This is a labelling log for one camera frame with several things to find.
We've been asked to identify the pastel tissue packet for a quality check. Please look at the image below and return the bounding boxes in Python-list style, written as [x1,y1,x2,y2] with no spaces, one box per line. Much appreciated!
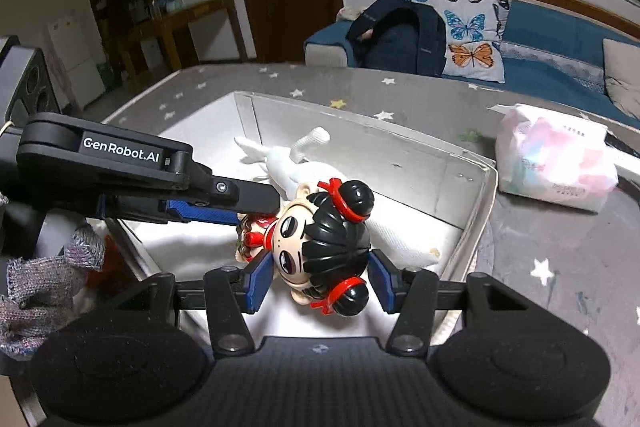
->
[487,103,619,214]

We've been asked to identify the beige cushion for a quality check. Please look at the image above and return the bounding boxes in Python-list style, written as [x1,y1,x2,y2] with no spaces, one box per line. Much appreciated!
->
[601,38,640,118]

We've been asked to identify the dark blue backpack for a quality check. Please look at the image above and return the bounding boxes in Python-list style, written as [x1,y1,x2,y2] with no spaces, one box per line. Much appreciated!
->
[346,0,449,76]

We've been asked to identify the white refrigerator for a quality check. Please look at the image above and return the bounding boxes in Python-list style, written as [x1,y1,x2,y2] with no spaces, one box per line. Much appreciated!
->
[46,8,107,110]

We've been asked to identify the grey star print mat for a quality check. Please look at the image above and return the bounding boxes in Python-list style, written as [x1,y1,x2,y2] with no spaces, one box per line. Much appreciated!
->
[100,62,640,408]

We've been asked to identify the black-haired doll figurine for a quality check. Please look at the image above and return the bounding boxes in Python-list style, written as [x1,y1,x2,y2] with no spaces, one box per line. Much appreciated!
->
[234,177,377,323]

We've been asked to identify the white plush toy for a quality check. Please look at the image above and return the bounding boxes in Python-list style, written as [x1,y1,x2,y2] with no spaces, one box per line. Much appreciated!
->
[234,127,332,198]

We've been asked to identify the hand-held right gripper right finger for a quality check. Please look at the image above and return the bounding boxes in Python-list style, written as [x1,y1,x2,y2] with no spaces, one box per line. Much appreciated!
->
[367,249,540,355]

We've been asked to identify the white cardboard box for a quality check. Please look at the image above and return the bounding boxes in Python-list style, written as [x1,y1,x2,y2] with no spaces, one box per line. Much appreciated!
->
[100,91,500,360]

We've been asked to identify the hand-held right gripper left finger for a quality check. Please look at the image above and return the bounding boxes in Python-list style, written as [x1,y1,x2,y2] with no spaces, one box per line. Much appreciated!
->
[142,251,275,354]

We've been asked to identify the butterfly print pillow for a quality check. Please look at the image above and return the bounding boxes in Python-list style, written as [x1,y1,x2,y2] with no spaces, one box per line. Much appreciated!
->
[384,0,512,84]

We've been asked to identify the blue sofa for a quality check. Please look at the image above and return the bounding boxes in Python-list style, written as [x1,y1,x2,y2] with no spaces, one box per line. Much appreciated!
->
[304,0,640,130]

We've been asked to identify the wooden table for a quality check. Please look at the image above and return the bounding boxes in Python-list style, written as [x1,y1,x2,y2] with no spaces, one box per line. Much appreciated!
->
[119,0,249,75]

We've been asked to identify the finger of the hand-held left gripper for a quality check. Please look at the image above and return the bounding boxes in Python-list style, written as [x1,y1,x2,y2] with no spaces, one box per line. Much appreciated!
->
[97,194,242,229]
[170,151,282,215]

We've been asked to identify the person's left hand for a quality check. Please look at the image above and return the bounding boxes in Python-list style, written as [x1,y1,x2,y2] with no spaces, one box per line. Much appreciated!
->
[0,193,107,360]

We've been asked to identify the orange red object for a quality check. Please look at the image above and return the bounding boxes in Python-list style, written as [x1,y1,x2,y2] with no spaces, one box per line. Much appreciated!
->
[86,234,138,290]

